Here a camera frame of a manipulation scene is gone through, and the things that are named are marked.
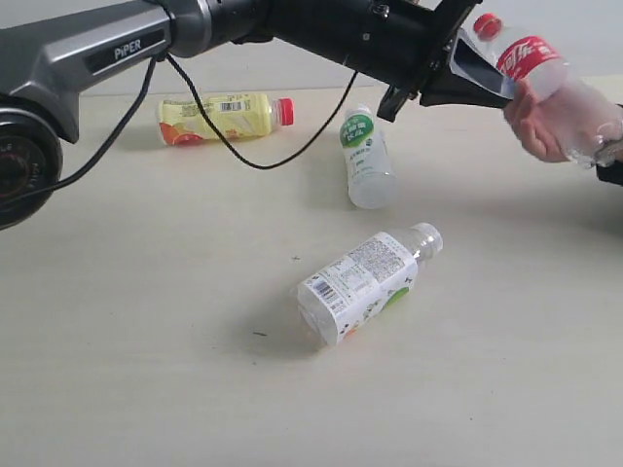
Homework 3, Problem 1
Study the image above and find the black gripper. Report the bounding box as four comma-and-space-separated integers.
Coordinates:
341, 0, 515, 109

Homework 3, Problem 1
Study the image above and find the white green yogurt drink bottle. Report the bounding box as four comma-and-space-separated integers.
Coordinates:
339, 104, 398, 209

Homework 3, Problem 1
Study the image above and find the clear cola bottle red label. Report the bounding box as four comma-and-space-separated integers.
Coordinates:
472, 13, 617, 167

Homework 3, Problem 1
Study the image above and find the clear bottle white printed label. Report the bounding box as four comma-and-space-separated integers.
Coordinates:
296, 223, 443, 346

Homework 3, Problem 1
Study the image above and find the yellow juice bottle red cap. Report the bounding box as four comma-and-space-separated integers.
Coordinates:
157, 92, 295, 146

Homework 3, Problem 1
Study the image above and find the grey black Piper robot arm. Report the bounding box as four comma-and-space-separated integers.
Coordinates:
1, 1, 514, 229

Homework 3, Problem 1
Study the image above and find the dark sleeved forearm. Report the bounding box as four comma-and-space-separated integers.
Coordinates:
596, 104, 623, 186

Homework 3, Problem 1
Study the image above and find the open person hand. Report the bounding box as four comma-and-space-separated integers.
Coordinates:
503, 80, 622, 163

